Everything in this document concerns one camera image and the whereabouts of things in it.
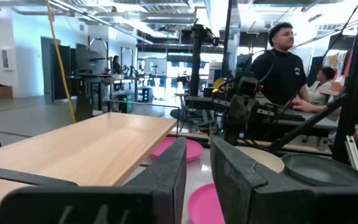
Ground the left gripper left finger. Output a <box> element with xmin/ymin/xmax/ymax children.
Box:
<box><xmin>0</xmin><ymin>136</ymin><xmax>188</xmax><ymax>224</ymax></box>

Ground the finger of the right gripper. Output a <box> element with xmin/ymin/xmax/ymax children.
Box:
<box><xmin>242</xmin><ymin>94</ymin><xmax>259</xmax><ymax>124</ymax></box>
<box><xmin>228</xmin><ymin>94</ymin><xmax>244</xmax><ymax>125</ymax></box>

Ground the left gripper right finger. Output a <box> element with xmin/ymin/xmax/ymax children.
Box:
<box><xmin>209</xmin><ymin>135</ymin><xmax>358</xmax><ymax>224</ymax></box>

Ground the pink plate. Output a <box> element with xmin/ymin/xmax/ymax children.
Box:
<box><xmin>149</xmin><ymin>136</ymin><xmax>204</xmax><ymax>164</ymax></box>
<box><xmin>187</xmin><ymin>182</ymin><xmax>226</xmax><ymax>224</ymax></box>

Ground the cream plate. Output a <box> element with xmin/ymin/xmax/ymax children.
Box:
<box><xmin>234</xmin><ymin>145</ymin><xmax>285</xmax><ymax>174</ymax></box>

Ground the dark grey plate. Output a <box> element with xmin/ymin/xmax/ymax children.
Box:
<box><xmin>280</xmin><ymin>152</ymin><xmax>358</xmax><ymax>187</ymax></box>

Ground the light wooden shelf board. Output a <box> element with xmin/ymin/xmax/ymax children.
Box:
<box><xmin>0</xmin><ymin>111</ymin><xmax>178</xmax><ymax>215</ymax></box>

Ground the grey desk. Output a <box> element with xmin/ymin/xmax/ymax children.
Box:
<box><xmin>183</xmin><ymin>95</ymin><xmax>340</xmax><ymax>130</ymax></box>

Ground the thick black pole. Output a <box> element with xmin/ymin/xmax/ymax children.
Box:
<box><xmin>190</xmin><ymin>24</ymin><xmax>209</xmax><ymax>97</ymax></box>

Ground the thin black pole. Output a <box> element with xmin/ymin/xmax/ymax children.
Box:
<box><xmin>221</xmin><ymin>0</ymin><xmax>233</xmax><ymax>78</ymax></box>

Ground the black workbench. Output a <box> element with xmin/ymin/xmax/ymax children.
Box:
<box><xmin>68</xmin><ymin>73</ymin><xmax>113</xmax><ymax>123</ymax></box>

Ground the dark door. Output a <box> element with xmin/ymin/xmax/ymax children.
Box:
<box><xmin>40</xmin><ymin>36</ymin><xmax>71</xmax><ymax>105</ymax></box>

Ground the black diagonal frame strut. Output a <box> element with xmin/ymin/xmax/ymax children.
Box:
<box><xmin>268</xmin><ymin>93</ymin><xmax>347</xmax><ymax>154</ymax></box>

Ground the black frame post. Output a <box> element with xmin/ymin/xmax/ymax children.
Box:
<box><xmin>333</xmin><ymin>0</ymin><xmax>358</xmax><ymax>164</ymax></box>

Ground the aluminium bracket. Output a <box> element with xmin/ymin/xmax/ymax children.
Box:
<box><xmin>344</xmin><ymin>134</ymin><xmax>358</xmax><ymax>185</ymax></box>

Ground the yellow cable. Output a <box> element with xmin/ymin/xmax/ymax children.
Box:
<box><xmin>44</xmin><ymin>0</ymin><xmax>77</xmax><ymax>124</ymax></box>

